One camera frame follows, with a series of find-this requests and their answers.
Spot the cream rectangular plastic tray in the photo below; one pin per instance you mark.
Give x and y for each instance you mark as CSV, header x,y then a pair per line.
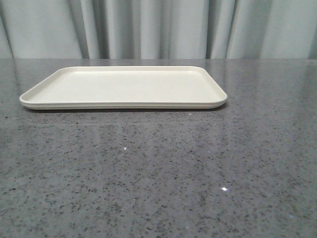
x,y
125,87

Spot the pale green pleated curtain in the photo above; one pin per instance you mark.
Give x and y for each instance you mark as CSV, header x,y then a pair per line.
x,y
158,29

